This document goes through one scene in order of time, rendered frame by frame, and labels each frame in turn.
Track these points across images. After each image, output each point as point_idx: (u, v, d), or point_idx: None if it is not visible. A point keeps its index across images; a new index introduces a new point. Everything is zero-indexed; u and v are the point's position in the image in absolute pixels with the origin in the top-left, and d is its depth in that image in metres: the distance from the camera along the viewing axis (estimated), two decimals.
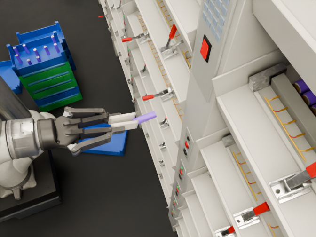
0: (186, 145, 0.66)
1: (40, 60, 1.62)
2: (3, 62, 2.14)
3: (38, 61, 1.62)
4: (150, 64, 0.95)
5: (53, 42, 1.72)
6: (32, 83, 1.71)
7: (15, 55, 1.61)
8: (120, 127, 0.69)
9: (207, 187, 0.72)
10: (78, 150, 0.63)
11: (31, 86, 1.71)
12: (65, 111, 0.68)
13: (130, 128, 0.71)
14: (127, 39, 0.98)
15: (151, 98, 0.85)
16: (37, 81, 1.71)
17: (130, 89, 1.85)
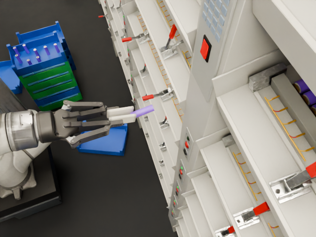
0: (186, 145, 0.66)
1: (40, 60, 1.62)
2: (3, 62, 2.14)
3: (38, 61, 1.62)
4: (150, 64, 0.95)
5: (146, 109, 0.72)
6: (32, 83, 1.71)
7: (15, 55, 1.61)
8: (118, 120, 0.70)
9: (207, 187, 0.72)
10: (76, 142, 0.64)
11: (31, 86, 1.71)
12: (64, 105, 0.69)
13: (129, 121, 0.72)
14: (127, 39, 0.98)
15: (151, 98, 0.85)
16: (37, 81, 1.71)
17: (130, 89, 1.85)
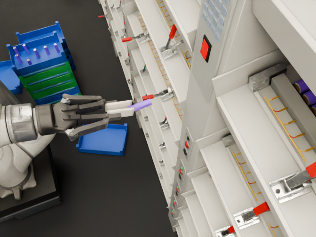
0: (186, 145, 0.66)
1: (137, 103, 0.74)
2: (3, 62, 2.14)
3: (138, 103, 0.73)
4: (150, 64, 0.95)
5: None
6: (32, 83, 1.71)
7: (15, 55, 1.61)
8: (116, 114, 0.71)
9: (207, 187, 0.72)
10: (75, 135, 0.65)
11: (31, 86, 1.71)
12: (63, 98, 0.70)
13: (127, 114, 0.73)
14: (127, 39, 0.98)
15: (151, 98, 0.85)
16: (37, 81, 1.71)
17: (130, 89, 1.85)
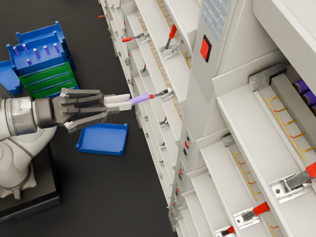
0: (186, 145, 0.66)
1: None
2: (3, 62, 2.14)
3: None
4: (150, 64, 0.95)
5: None
6: (32, 83, 1.71)
7: None
8: (114, 107, 0.72)
9: (207, 187, 0.72)
10: (74, 128, 0.66)
11: (31, 86, 1.71)
12: (61, 92, 0.71)
13: (125, 108, 0.74)
14: (127, 39, 0.98)
15: (151, 98, 0.85)
16: (37, 81, 1.71)
17: (130, 89, 1.85)
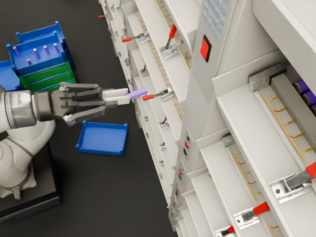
0: (186, 145, 0.66)
1: None
2: (3, 62, 2.14)
3: None
4: (150, 64, 0.95)
5: None
6: (32, 83, 1.71)
7: None
8: (113, 101, 0.73)
9: (207, 187, 0.72)
10: (73, 121, 0.67)
11: (31, 86, 1.71)
12: (60, 86, 0.72)
13: (123, 102, 0.75)
14: (127, 39, 0.98)
15: (151, 98, 0.85)
16: (37, 81, 1.71)
17: (130, 89, 1.85)
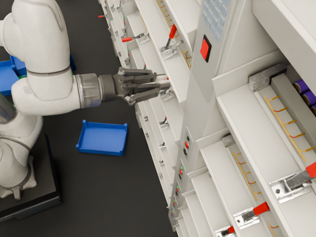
0: (186, 145, 0.66)
1: None
2: (3, 62, 2.14)
3: None
4: (150, 64, 0.95)
5: None
6: None
7: None
8: (161, 79, 0.82)
9: (207, 187, 0.72)
10: None
11: None
12: (128, 102, 0.75)
13: None
14: (127, 39, 0.98)
15: None
16: None
17: None
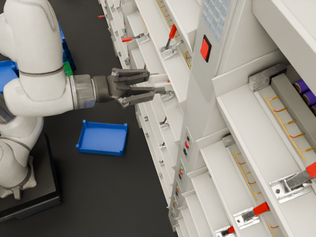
0: (186, 145, 0.66)
1: None
2: (3, 62, 2.14)
3: None
4: (150, 64, 0.95)
5: None
6: None
7: None
8: (155, 78, 0.82)
9: (207, 187, 0.72)
10: (116, 72, 0.81)
11: None
12: (121, 104, 0.74)
13: (165, 75, 0.82)
14: (127, 39, 0.98)
15: None
16: None
17: None
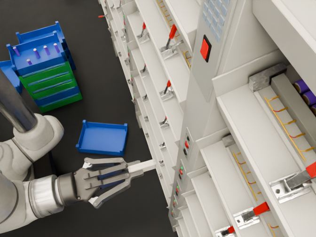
0: (186, 145, 0.66)
1: None
2: (3, 62, 2.14)
3: None
4: (150, 64, 0.95)
5: None
6: (32, 83, 1.71)
7: None
8: None
9: (207, 187, 0.72)
10: (91, 161, 0.70)
11: (31, 86, 1.71)
12: (93, 205, 0.65)
13: (147, 161, 0.69)
14: (146, 25, 0.95)
15: (169, 85, 0.82)
16: (37, 81, 1.71)
17: (130, 89, 1.85)
